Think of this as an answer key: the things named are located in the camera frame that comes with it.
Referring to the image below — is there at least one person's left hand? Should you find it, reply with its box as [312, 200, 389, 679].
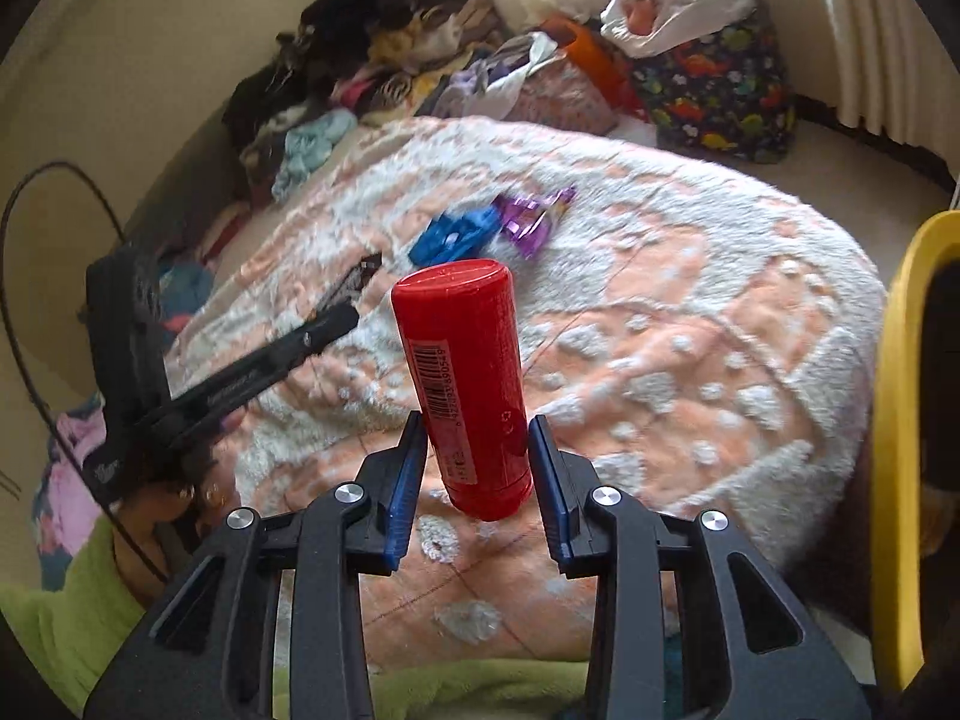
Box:
[124, 465, 254, 542]

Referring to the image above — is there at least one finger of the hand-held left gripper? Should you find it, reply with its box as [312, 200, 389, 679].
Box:
[148, 304, 362, 458]

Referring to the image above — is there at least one yellow trash bin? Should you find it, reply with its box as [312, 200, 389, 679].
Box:
[870, 210, 960, 691]

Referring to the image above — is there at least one blue patterned cloth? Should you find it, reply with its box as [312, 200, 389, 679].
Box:
[157, 259, 218, 338]

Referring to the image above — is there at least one pink floral bag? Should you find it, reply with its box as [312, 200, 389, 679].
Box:
[510, 60, 620, 134]

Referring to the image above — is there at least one white plastic bag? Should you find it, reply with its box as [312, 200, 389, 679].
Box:
[600, 0, 757, 57]

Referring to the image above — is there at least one orange bag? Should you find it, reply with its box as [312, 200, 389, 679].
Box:
[559, 19, 646, 121]

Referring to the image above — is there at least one crumpled blue wrapper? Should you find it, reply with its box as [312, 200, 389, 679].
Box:
[409, 208, 502, 267]

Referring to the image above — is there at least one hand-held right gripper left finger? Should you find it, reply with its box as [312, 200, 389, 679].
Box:
[82, 411, 430, 720]

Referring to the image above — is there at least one black cable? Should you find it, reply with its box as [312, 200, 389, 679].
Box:
[0, 160, 170, 586]

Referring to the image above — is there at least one pink blue floral cloth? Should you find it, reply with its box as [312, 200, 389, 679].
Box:
[30, 390, 110, 590]

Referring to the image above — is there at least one white bag with lavender clothes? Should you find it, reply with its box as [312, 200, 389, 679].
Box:
[435, 31, 560, 121]

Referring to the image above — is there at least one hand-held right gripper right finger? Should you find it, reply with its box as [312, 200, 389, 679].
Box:
[527, 414, 875, 720]

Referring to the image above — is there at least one person's left forearm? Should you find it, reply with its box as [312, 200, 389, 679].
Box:
[0, 514, 188, 720]

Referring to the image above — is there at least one pile of dark clothes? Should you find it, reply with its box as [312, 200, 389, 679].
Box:
[221, 0, 511, 188]

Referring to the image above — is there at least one peach white tufted blanket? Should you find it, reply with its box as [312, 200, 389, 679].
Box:
[161, 116, 890, 672]

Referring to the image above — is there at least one red plastic bottle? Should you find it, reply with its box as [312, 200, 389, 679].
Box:
[390, 259, 535, 522]

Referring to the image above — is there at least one dinosaur print laundry basket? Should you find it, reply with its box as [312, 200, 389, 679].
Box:
[630, 11, 797, 164]

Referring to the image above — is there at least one light blue cloth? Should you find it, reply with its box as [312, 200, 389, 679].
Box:
[271, 106, 359, 202]

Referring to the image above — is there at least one purple foil wrapper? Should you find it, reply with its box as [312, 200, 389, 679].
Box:
[493, 186, 578, 260]

